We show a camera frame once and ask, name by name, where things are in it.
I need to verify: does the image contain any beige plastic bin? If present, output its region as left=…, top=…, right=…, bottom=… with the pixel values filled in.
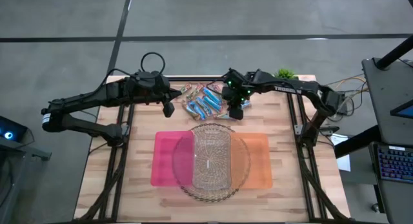
left=230, top=132, right=274, bottom=190

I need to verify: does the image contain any white paper sheet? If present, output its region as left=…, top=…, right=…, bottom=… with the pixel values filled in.
left=329, top=133, right=352, bottom=172

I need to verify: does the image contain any black backlit keyboard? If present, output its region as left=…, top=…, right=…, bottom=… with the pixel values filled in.
left=376, top=145, right=413, bottom=183

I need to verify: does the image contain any orange yellow cable bundle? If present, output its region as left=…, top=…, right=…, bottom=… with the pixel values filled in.
left=319, top=74, right=369, bottom=101

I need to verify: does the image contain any clear plastic bin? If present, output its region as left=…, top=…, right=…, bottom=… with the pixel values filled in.
left=192, top=129, right=233, bottom=190

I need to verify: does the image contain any grey equipment stand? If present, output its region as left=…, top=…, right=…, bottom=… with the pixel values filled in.
left=0, top=136, right=52, bottom=224

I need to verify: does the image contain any grey computer desk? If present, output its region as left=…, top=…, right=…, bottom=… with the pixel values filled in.
left=361, top=57, right=413, bottom=224

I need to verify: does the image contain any blue computer screen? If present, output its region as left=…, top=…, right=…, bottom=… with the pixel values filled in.
left=389, top=99, right=413, bottom=119

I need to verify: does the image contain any red green granola bar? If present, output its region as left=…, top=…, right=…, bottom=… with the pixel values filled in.
left=178, top=83, right=193, bottom=96
left=186, top=83, right=205, bottom=102

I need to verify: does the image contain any black round pole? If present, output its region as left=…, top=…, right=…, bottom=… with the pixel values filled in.
left=375, top=35, right=413, bottom=70

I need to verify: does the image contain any brown orange granola bar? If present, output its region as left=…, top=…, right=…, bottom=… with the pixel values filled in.
left=181, top=100, right=198, bottom=119
left=212, top=112, right=236, bottom=121

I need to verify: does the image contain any computer with blue light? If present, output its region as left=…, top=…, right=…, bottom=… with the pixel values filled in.
left=0, top=116, right=29, bottom=143

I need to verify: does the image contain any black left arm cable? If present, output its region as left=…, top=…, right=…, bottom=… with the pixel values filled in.
left=141, top=52, right=166, bottom=77

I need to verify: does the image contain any round woven placemat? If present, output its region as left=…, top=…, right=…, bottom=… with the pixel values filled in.
left=171, top=123, right=252, bottom=203

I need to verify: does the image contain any white label snack packet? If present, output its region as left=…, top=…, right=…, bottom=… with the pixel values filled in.
left=202, top=95, right=223, bottom=114

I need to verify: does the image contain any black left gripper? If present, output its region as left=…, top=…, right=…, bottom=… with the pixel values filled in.
left=138, top=71, right=183, bottom=104

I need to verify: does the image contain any pink plastic bin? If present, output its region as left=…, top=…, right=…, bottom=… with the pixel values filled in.
left=150, top=130, right=195, bottom=187

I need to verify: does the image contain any black stand bar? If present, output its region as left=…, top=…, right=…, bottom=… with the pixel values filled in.
left=334, top=125, right=382, bottom=159

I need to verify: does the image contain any small potted green plant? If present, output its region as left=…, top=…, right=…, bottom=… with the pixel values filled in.
left=273, top=68, right=299, bottom=80

